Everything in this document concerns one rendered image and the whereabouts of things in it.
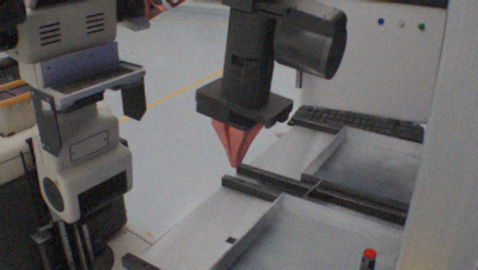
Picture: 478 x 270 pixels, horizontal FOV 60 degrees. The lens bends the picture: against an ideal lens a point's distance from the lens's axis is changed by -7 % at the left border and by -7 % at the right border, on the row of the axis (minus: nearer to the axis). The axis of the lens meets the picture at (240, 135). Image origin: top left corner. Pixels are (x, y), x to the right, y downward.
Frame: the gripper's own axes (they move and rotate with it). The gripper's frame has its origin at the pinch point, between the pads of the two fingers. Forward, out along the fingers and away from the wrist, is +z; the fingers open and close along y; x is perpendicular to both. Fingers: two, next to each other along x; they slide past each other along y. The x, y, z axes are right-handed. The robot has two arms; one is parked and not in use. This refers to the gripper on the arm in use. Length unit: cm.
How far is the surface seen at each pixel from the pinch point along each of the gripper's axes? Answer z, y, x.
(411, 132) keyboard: 24, 14, 79
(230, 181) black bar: 20.9, -11.9, 21.1
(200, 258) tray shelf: 21.9, -4.9, 1.2
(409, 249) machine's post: -7.5, 23.1, -11.9
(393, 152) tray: 19, 13, 54
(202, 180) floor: 121, -91, 133
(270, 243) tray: 20.6, 2.9, 10.3
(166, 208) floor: 121, -91, 100
